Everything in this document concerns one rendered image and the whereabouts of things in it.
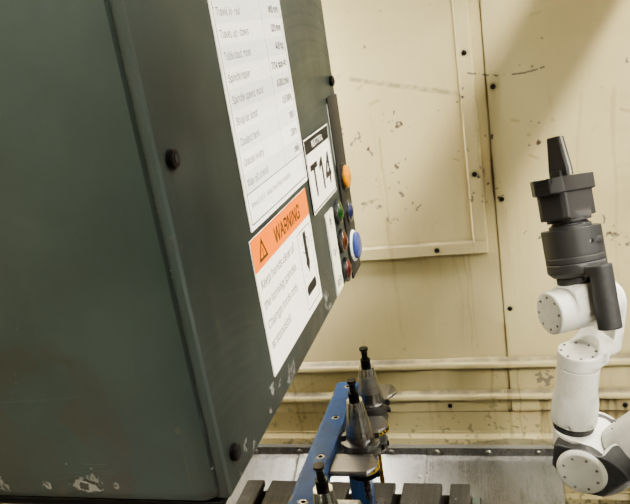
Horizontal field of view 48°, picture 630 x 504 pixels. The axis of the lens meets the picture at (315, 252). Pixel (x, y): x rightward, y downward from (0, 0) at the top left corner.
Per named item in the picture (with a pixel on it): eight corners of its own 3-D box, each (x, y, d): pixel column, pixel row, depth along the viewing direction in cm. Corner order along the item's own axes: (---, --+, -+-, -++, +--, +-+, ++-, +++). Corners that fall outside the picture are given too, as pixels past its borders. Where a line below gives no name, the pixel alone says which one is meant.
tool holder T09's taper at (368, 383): (362, 394, 126) (357, 360, 124) (386, 395, 124) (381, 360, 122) (355, 407, 122) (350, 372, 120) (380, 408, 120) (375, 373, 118)
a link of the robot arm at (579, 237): (610, 168, 109) (623, 245, 109) (554, 179, 116) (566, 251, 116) (567, 174, 100) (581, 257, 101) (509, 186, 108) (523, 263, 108)
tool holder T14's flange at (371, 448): (343, 441, 117) (341, 428, 116) (380, 437, 116) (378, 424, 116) (342, 464, 111) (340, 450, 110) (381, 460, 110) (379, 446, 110)
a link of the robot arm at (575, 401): (563, 345, 118) (556, 442, 125) (545, 375, 110) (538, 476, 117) (632, 360, 112) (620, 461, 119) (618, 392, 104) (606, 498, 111)
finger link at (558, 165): (564, 134, 107) (571, 175, 107) (545, 139, 109) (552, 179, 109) (558, 135, 106) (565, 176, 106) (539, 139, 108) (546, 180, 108)
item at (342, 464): (380, 457, 110) (379, 452, 110) (374, 478, 105) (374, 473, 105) (336, 456, 112) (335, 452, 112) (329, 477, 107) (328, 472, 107)
